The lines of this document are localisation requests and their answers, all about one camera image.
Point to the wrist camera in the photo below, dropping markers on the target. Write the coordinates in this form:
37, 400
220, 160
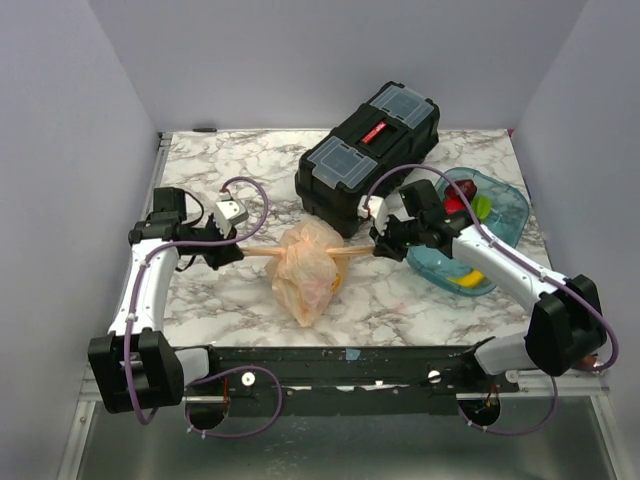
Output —
228, 213
374, 208

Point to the black plastic toolbox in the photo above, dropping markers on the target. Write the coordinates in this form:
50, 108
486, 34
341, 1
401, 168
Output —
397, 126

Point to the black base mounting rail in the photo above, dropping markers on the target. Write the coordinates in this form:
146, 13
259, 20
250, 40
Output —
342, 381

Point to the yellow fake banana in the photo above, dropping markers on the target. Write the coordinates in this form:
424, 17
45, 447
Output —
468, 281

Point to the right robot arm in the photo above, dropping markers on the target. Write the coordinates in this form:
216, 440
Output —
565, 323

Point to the green fake starfruit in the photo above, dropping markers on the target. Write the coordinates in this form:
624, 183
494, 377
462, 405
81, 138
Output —
481, 206

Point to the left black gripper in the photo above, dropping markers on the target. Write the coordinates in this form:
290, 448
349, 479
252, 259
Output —
223, 254

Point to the red fake apple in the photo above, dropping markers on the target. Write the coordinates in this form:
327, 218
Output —
453, 205

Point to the dark red fake plum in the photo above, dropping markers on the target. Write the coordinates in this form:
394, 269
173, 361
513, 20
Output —
466, 186

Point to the peach plastic bag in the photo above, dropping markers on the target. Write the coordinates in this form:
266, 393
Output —
307, 268

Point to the blue transparent fruit tray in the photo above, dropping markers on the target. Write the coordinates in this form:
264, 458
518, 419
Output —
509, 215

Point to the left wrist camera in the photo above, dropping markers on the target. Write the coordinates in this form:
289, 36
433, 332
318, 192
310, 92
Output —
228, 213

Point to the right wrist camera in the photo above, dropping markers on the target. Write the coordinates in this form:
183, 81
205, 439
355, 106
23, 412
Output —
374, 208

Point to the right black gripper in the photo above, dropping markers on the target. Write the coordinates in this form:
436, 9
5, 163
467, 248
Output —
385, 244

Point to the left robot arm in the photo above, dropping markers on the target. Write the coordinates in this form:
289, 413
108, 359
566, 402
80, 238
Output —
134, 365

